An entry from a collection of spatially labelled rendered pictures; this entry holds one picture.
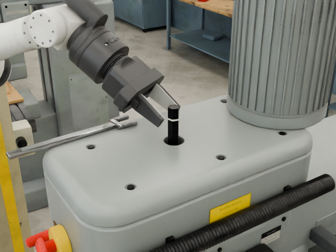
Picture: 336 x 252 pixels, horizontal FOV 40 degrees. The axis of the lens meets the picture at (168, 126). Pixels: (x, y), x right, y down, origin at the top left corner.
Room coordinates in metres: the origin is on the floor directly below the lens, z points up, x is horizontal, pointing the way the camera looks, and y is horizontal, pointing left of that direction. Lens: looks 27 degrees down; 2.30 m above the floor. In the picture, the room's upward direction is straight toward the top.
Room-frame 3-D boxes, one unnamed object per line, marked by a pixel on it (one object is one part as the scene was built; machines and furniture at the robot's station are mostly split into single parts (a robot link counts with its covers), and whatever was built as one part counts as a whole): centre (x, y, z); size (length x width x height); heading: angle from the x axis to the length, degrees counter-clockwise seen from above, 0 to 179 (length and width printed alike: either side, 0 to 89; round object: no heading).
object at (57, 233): (0.60, 0.18, 1.76); 0.06 x 0.02 x 0.06; 33
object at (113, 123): (0.73, 0.17, 1.89); 0.24 x 0.04 x 0.01; 125
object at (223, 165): (0.73, -0.02, 1.81); 0.47 x 0.26 x 0.16; 123
